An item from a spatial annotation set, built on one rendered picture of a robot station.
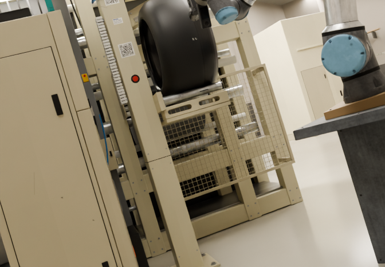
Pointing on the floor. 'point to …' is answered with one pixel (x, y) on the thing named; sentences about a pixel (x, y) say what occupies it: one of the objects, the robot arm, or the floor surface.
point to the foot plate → (209, 260)
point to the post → (149, 130)
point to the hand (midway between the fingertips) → (194, 20)
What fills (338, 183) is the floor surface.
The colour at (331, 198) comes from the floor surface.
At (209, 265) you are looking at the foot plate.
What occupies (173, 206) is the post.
